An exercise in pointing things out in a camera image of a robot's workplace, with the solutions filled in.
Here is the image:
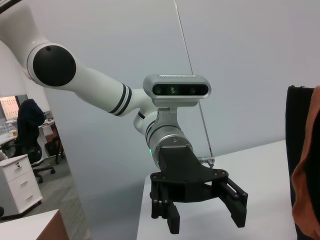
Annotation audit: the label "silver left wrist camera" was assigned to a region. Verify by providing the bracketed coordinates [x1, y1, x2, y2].
[142, 73, 212, 108]

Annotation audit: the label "black office chair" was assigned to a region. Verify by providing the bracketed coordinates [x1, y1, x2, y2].
[13, 124, 57, 185]

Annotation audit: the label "dark blue jacket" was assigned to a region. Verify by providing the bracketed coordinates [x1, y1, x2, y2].
[17, 98, 45, 146]

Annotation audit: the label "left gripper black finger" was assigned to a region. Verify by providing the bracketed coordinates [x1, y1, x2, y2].
[211, 178, 249, 229]
[149, 180, 181, 235]

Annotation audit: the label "small black bag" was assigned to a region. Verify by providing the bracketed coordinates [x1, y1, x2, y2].
[44, 136, 63, 165]

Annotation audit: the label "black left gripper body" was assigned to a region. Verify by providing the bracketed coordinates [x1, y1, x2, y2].
[149, 143, 229, 204]

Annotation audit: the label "white office desk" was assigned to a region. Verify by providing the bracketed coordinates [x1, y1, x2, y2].
[0, 119, 61, 161]

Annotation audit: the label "white drawer cabinet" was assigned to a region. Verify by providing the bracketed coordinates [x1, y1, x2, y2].
[0, 154, 44, 221]

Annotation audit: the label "black food bag orange handles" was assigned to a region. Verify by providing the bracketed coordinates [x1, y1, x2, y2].
[286, 84, 320, 240]

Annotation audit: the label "window with blinds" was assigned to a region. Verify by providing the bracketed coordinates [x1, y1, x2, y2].
[0, 96, 20, 123]

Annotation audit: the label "left gripper cable with plug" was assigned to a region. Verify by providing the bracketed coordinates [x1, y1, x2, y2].
[197, 155, 216, 169]

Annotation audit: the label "white table brown edge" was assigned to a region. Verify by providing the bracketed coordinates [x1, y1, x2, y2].
[0, 209, 70, 240]

